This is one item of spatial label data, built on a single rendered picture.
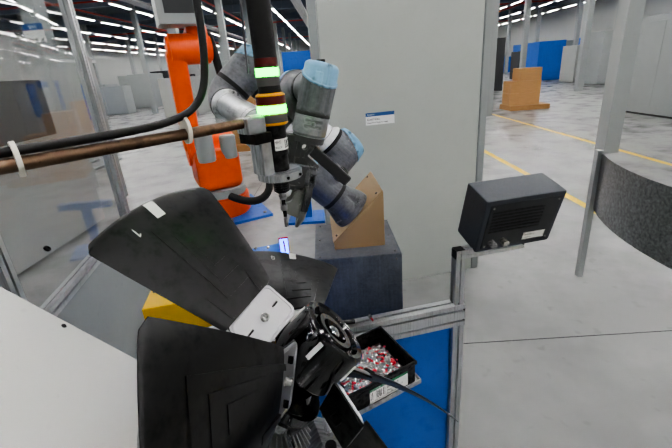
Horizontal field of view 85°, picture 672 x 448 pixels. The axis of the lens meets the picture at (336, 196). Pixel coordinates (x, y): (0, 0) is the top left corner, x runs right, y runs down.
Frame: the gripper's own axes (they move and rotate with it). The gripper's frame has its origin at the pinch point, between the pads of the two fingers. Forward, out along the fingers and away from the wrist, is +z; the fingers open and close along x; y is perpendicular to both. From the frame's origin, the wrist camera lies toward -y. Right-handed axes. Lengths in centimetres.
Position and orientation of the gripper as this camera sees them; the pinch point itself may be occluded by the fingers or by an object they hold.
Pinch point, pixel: (300, 222)
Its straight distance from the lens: 85.8
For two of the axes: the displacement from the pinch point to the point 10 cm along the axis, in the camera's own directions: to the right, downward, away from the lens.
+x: 1.9, 3.0, -9.4
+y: -9.6, -1.5, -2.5
